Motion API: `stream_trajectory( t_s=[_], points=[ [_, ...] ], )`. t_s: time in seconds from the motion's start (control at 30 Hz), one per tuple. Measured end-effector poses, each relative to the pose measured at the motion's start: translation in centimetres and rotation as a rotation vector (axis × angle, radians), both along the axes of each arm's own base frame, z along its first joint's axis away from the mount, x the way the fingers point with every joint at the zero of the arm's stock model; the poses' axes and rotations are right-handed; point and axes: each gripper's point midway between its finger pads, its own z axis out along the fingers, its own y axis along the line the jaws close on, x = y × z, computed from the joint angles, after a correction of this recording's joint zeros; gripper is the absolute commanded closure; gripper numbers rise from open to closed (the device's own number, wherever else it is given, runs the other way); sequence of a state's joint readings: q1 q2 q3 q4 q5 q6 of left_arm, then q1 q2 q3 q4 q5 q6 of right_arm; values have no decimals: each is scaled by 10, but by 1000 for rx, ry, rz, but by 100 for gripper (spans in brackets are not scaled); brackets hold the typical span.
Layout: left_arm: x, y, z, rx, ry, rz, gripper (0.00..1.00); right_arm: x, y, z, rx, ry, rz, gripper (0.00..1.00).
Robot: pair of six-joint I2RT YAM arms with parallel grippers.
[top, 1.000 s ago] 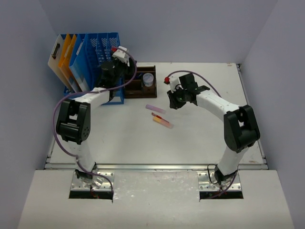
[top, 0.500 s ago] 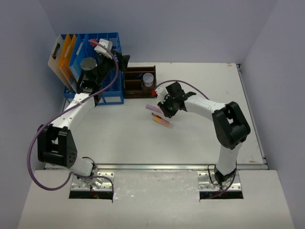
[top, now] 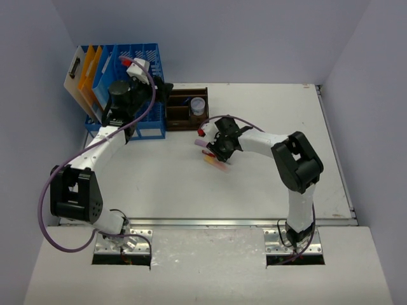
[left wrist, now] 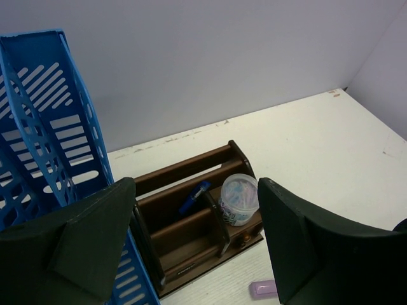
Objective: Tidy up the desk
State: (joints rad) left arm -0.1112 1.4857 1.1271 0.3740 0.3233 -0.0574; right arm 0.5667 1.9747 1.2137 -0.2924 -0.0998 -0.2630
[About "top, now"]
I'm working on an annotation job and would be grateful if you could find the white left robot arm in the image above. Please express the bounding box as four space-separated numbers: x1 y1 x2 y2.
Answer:
50 76 174 250

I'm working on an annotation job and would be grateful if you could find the orange binder folder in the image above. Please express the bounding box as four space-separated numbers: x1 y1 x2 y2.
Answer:
78 45 102 122

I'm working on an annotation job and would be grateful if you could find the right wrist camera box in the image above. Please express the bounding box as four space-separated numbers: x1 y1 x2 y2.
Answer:
198 123 219 142

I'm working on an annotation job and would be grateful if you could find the pink eraser stick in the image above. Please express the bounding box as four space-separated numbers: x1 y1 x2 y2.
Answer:
194 139 209 147

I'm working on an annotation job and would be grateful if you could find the white clipboard with metal clip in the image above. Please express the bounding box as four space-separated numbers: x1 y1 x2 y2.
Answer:
64 46 96 120

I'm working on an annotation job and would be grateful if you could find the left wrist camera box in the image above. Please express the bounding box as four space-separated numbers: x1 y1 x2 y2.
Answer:
122 58 150 85

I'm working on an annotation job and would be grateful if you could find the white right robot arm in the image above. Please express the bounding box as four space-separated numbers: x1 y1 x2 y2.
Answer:
198 116 324 250

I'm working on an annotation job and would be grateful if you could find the small clear round container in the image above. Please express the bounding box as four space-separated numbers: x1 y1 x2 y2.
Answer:
190 97 206 116

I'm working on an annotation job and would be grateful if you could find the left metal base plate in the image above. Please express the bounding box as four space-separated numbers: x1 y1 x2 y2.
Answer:
93 228 153 255

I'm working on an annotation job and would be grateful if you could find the metal rail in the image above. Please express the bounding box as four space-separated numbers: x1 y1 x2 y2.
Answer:
129 218 359 227

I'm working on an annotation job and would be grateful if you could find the dark brown wooden organizer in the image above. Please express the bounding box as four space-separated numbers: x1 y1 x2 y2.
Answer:
165 87 209 132

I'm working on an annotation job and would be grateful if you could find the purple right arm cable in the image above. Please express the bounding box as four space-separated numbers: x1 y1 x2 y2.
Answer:
200 114 266 133

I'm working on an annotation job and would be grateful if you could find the metal base plate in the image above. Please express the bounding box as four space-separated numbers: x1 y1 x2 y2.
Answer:
93 228 153 255
263 227 323 255

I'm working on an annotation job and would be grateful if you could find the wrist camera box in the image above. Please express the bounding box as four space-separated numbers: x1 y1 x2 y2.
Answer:
122 58 150 85
198 123 219 142

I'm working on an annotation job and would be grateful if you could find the blue folder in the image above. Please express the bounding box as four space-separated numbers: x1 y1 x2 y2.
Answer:
92 44 117 109

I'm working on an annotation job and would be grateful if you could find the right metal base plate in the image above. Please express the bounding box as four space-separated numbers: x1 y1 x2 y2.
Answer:
263 227 323 255

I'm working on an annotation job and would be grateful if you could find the blue plastic file rack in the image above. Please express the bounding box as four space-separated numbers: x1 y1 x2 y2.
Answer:
79 43 167 140

